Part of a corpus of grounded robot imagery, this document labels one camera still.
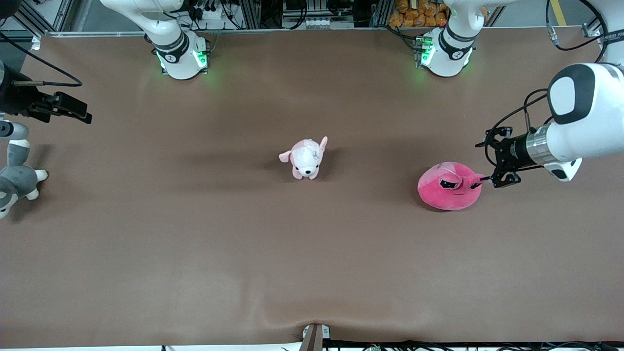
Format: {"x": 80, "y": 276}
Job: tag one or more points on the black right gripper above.
{"x": 14, "y": 100}

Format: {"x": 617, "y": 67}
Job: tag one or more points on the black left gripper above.
{"x": 513, "y": 149}

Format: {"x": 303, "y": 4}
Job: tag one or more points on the pink round plush toy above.
{"x": 438, "y": 192}

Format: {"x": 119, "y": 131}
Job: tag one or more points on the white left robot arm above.
{"x": 590, "y": 122}

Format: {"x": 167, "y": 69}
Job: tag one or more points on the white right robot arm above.
{"x": 175, "y": 58}

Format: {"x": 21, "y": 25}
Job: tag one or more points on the grey white plush husky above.
{"x": 19, "y": 180}

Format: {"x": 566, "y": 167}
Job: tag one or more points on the orange packaged goods pile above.
{"x": 414, "y": 14}

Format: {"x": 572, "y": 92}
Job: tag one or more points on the white pink plush dog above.
{"x": 307, "y": 158}

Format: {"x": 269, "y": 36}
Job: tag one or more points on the brown table mat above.
{"x": 312, "y": 253}

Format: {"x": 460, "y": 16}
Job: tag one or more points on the white power strip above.
{"x": 312, "y": 23}

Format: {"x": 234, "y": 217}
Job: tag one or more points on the aluminium frame profile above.
{"x": 591, "y": 30}

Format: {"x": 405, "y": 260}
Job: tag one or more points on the metal table edge bracket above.
{"x": 314, "y": 339}

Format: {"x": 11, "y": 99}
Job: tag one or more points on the aluminium table edge rail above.
{"x": 292, "y": 30}

